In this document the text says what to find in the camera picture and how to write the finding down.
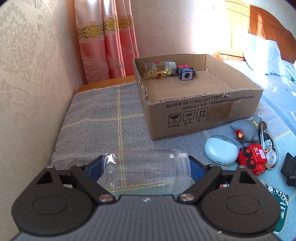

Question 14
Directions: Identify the light blue pillow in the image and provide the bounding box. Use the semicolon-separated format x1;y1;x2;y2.
242;34;295;79

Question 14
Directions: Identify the green printed card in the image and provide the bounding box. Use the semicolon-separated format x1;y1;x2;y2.
265;183;289;235

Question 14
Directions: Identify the open cardboard box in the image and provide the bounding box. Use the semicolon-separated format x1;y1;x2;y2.
132;54;263;140

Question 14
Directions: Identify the jar of yellow capsules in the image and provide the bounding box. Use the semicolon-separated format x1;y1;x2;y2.
143;61;177;79

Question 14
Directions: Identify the red toy fire truck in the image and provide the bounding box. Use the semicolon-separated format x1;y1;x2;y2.
236;144;267;176

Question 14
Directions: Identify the silver tape measure keychain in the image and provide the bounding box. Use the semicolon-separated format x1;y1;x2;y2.
259;121;278;169

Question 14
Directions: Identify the wooden bedside table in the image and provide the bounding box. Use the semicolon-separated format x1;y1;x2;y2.
77;75;135;93

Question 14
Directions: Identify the clear plastic jar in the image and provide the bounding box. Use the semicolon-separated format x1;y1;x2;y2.
98;149;191;195

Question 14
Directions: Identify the black digital kitchen timer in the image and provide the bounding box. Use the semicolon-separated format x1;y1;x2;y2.
280;153;296;187

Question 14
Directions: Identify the wooden headboard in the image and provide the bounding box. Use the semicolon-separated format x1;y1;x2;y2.
219;1;295;63

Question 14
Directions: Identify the grey checked blanket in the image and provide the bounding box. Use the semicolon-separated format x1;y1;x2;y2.
51;82;296;235

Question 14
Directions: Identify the dark blue toy cube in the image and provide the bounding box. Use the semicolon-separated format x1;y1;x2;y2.
177;65;196;81

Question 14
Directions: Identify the grey shark figurine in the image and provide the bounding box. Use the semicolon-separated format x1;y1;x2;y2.
230;114;262;147

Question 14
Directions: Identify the light blue earbuds case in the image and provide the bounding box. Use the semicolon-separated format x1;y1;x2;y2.
204;136;239;166

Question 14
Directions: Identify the pink patterned curtain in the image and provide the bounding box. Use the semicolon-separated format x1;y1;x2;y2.
74;0;138;83

